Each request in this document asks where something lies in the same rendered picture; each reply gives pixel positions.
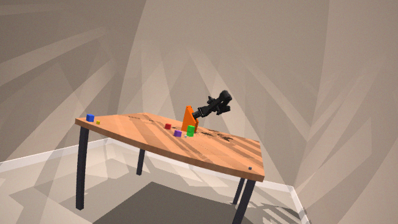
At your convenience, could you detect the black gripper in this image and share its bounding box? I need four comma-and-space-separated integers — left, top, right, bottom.
207, 96, 215, 104

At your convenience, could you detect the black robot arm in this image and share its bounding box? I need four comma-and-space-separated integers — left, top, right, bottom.
192, 90, 232, 120

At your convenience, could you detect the blue block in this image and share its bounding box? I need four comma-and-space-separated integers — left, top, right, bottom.
86, 114, 94, 122

